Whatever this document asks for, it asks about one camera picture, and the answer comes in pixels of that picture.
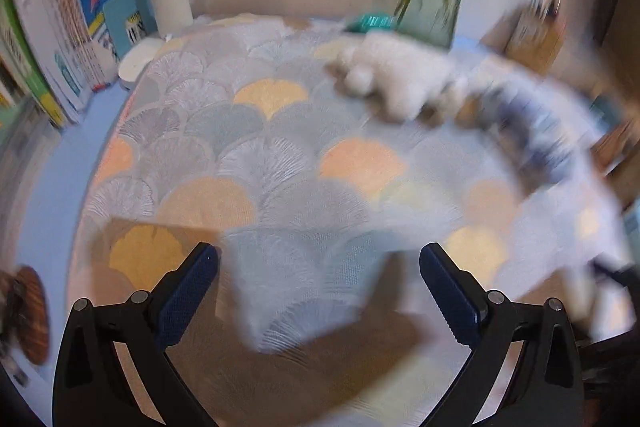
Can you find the plaid scrunchie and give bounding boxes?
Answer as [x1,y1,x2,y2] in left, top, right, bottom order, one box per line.
[475,82,577,194]

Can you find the cream fluffy plush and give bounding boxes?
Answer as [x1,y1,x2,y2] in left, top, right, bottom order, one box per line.
[325,32,467,124]

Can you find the fan-patterned table mat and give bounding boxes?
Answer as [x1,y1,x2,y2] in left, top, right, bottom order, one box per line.
[70,14,636,427]

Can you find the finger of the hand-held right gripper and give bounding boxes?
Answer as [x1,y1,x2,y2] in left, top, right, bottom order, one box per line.
[594,257,640,290]

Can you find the round wooden disc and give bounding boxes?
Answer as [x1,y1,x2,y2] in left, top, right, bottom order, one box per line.
[0,266,51,366]

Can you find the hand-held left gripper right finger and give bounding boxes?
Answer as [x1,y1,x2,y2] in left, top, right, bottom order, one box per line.
[419,242,586,427]

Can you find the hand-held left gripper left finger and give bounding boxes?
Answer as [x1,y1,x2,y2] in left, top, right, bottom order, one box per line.
[51,242,221,427]

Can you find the row of upright books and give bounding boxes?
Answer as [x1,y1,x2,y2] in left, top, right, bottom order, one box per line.
[0,0,152,130]

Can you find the wooden pen holder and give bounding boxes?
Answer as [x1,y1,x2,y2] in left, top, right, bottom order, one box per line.
[504,0,572,74]

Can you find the white round disc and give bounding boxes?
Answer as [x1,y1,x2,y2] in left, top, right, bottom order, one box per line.
[117,39,166,84]

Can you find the teal small item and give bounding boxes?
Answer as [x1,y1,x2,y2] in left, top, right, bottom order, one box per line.
[345,12,397,34]

